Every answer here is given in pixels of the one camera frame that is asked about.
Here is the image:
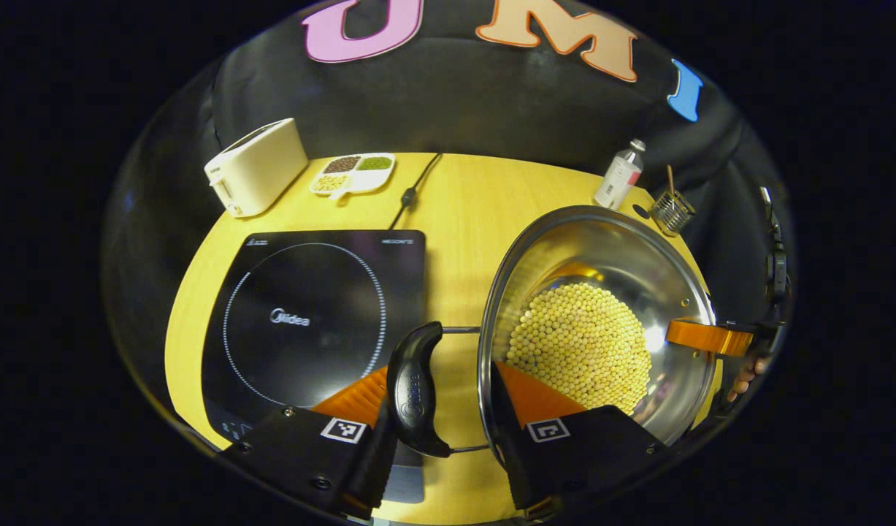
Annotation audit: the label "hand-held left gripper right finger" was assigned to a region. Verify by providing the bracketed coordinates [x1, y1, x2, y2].
[488, 360, 671, 521]

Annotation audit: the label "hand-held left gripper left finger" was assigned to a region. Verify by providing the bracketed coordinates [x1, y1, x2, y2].
[221, 363, 401, 521]

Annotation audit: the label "stainless steel pot black handles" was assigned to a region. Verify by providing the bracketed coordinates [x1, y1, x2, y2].
[386, 205, 719, 476]

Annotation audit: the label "black induction cooktop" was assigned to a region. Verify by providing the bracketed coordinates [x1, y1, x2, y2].
[202, 230, 426, 505]

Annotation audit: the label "pile of soybeans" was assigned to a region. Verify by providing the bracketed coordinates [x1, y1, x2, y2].
[506, 283, 653, 416]

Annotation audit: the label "clear bottle with red label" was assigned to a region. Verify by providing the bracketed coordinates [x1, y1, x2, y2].
[594, 139, 646, 211]

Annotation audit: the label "white divided dish with beans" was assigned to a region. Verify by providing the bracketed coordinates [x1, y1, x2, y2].
[309, 153, 396, 200]

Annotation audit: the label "white toaster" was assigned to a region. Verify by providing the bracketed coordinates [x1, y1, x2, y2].
[204, 118, 310, 218]

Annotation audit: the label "wire mesh holder with stick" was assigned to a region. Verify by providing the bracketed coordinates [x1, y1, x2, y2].
[650, 164, 697, 237]

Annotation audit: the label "black power cable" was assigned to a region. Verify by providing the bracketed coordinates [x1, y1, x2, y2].
[388, 152, 444, 231]

